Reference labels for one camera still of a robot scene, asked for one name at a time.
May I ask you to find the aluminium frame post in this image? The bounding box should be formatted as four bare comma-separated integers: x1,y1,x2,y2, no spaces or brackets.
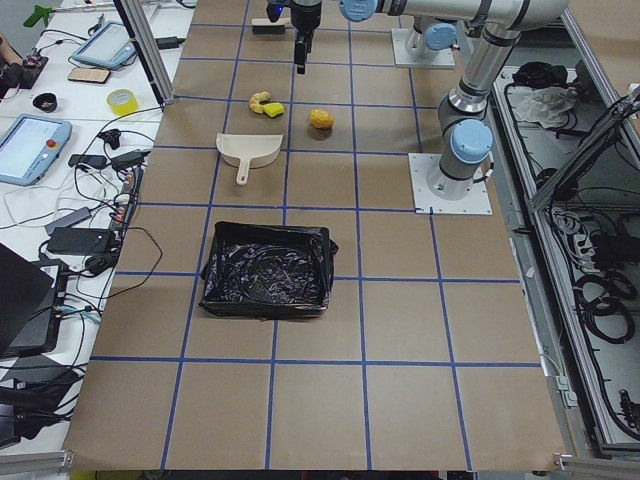
114,0,175,107

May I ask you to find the teach pendant tablet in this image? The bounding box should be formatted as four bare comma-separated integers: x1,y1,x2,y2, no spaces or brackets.
1,114,72,186
71,21,136,70

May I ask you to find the beige hand brush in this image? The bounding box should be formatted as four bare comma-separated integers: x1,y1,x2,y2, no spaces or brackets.
251,17,290,35

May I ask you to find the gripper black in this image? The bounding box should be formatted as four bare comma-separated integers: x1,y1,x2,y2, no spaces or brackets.
291,0,321,75

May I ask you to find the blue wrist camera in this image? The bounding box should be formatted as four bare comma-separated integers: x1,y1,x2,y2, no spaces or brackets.
266,0,289,23

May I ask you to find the near teach pendant tablet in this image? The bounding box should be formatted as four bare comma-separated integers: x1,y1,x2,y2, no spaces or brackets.
1,114,72,186

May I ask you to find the yellow toy potato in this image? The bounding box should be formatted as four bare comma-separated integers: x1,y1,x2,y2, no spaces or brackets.
309,109,334,130

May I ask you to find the wooden phone stand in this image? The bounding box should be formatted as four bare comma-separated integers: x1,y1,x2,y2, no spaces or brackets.
67,67,111,84

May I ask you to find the power strip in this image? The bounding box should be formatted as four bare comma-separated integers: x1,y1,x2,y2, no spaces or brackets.
110,166,144,230

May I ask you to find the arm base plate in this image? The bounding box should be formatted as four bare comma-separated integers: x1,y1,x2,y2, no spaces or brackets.
408,153,492,215
391,28,455,69

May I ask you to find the yellow tape roll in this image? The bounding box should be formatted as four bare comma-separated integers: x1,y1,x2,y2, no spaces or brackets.
106,89,139,116

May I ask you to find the black laptop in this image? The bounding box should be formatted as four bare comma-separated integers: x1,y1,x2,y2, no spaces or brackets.
1,246,69,358

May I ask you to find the beige plastic dustpan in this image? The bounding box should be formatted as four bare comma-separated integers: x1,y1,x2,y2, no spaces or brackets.
216,133,283,186

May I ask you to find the yellow green sponge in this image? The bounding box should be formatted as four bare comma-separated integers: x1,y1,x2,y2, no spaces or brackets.
262,102,285,118

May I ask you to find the far teach pendant tablet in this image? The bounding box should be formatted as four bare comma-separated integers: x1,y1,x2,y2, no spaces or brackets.
71,21,136,70

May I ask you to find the toy croissant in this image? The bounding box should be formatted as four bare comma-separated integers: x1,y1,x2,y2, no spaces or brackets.
248,91,271,114

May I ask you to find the bin with black bag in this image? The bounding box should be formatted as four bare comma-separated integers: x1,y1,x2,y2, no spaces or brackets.
200,221,339,320

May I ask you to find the green clamp tool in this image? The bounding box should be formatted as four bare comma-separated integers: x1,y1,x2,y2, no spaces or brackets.
23,5,54,28

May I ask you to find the black power adapter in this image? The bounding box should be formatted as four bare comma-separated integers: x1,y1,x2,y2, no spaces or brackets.
47,227,115,255

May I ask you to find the small black bowl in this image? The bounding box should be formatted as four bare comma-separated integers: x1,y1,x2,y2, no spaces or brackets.
32,92,58,113

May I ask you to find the white crumpled cloth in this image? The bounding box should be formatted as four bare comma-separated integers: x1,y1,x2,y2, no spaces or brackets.
512,86,578,129

